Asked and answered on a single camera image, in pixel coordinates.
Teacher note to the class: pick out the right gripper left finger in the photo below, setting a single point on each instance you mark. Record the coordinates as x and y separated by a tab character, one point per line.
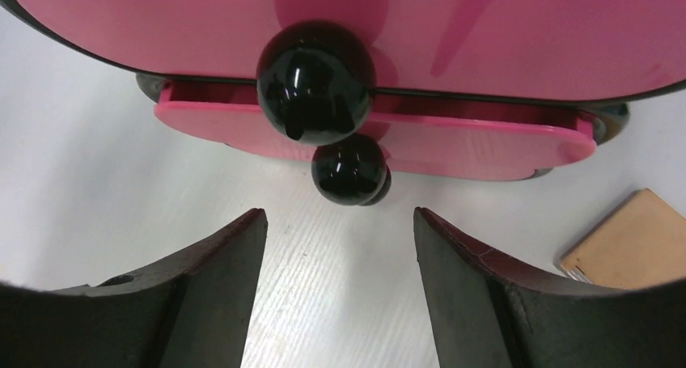
189	309

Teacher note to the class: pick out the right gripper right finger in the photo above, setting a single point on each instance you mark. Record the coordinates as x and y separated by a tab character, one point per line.
489	309

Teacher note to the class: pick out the tan square compact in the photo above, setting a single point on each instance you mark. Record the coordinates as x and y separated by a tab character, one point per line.
640	244

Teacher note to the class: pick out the black pink drawer organizer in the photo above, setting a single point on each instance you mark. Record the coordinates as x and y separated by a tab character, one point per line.
494	90

